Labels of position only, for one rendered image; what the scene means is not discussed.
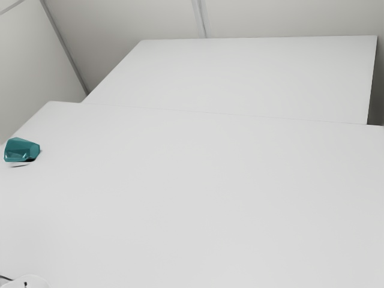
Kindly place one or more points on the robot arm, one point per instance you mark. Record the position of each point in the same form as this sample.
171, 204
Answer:
28, 282

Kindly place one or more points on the teal faceted mug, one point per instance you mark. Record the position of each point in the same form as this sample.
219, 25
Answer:
21, 148

